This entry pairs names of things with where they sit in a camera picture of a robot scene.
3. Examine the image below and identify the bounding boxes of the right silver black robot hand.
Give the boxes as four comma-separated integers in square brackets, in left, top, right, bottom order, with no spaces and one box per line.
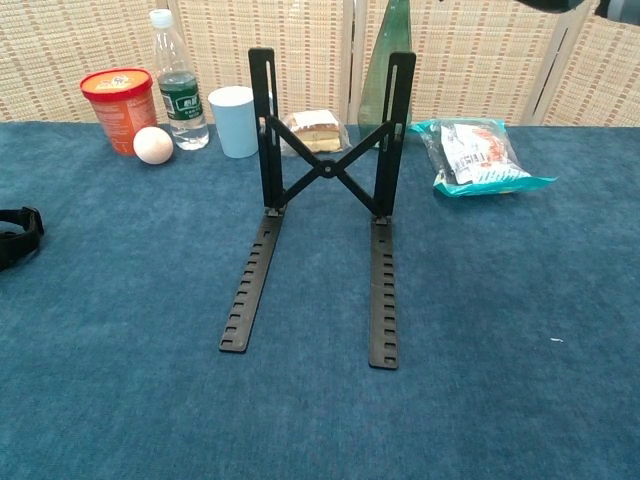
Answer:
[518,0,589,14]

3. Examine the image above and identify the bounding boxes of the black folding laptop stand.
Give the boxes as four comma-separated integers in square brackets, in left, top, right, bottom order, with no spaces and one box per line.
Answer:
[218,47,418,371]

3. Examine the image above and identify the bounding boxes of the teal white snack packet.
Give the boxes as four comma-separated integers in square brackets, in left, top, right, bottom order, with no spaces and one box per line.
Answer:
[409,117,559,199]

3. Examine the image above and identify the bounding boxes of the bamboo folding screen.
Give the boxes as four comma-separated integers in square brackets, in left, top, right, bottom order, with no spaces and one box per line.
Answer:
[0,0,640,127]

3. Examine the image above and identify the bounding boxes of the plastic wrapped sponge cake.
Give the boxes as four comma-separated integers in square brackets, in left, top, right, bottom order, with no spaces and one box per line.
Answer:
[278,109,352,157]

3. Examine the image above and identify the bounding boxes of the clear water bottle green label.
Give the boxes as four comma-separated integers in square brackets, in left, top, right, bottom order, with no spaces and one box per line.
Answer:
[148,8,210,151]

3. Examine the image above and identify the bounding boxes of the pale pink egg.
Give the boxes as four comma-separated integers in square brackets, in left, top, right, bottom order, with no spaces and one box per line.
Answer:
[132,126,175,165]

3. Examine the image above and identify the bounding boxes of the orange tub with red lid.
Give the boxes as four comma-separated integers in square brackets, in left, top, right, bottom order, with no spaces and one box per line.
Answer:
[79,67,159,156]

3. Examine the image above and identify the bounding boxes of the blue table cloth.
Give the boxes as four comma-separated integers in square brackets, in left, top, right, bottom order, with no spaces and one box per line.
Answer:
[0,121,640,480]

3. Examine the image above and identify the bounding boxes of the light blue handled cup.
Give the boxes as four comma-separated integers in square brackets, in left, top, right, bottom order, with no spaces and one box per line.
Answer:
[207,85,275,159]

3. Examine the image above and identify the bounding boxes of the black strap device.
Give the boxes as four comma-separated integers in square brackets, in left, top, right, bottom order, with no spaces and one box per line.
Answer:
[0,206,45,272]

